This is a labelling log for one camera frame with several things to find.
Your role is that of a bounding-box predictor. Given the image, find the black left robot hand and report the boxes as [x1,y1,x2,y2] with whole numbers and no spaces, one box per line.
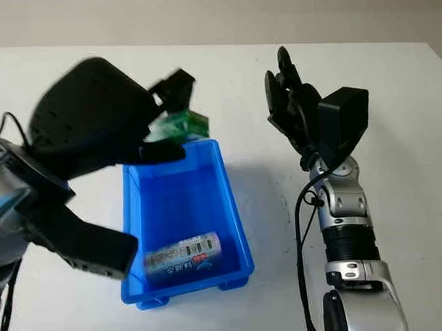
[22,53,201,182]

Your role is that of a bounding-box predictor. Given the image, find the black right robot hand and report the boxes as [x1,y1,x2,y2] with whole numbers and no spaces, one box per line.
[263,44,324,158]

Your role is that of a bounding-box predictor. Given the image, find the green white toothpaste box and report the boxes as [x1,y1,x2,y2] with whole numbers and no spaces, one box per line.
[142,107,210,144]

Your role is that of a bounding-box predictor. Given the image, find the silver blue bag roll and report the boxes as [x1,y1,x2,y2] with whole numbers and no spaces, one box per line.
[142,230,225,285]

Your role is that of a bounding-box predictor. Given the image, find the blue plastic tray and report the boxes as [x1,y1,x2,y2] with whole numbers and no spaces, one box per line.
[114,137,258,312]

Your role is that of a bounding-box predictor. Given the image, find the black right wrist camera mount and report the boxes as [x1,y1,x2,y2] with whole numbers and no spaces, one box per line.
[316,86,373,166]

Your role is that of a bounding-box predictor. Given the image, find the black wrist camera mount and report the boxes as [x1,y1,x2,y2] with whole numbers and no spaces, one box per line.
[316,86,373,166]
[0,134,141,285]

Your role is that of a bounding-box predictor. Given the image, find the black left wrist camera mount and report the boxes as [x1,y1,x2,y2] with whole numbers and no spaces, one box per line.
[0,134,141,285]

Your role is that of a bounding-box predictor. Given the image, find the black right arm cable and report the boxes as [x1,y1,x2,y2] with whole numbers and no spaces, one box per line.
[289,94,344,331]

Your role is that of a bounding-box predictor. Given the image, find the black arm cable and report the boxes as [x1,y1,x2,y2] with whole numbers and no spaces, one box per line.
[289,94,344,331]
[0,111,37,331]

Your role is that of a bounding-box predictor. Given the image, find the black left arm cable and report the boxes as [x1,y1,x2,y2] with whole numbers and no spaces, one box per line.
[0,111,37,331]

